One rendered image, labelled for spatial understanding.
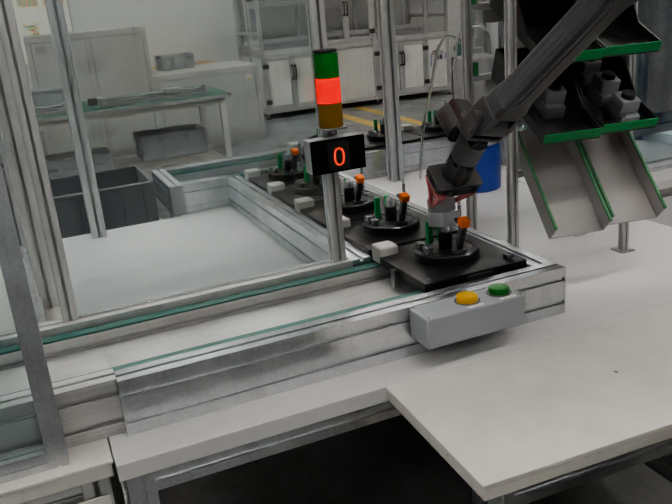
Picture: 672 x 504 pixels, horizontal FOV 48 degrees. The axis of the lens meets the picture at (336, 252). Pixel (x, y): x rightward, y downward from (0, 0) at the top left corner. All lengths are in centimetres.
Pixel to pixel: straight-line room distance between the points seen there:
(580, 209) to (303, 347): 72
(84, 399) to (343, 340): 45
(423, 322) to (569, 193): 54
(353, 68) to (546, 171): 917
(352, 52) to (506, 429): 978
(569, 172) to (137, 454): 109
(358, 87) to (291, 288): 936
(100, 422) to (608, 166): 122
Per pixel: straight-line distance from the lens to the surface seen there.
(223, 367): 132
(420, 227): 184
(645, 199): 185
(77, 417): 132
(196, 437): 128
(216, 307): 157
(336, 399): 133
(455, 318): 139
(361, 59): 1089
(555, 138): 164
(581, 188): 177
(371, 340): 140
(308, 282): 161
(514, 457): 117
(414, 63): 1124
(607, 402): 132
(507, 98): 139
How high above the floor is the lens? 152
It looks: 19 degrees down
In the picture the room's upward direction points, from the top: 5 degrees counter-clockwise
